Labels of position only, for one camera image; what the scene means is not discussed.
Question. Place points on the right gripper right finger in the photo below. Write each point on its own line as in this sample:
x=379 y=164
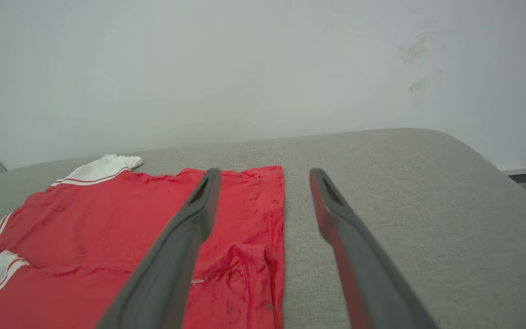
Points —
x=363 y=274

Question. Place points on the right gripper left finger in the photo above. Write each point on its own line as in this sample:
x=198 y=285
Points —
x=167 y=274

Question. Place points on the red and white garment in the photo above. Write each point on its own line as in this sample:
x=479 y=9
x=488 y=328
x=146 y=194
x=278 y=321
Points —
x=85 y=228

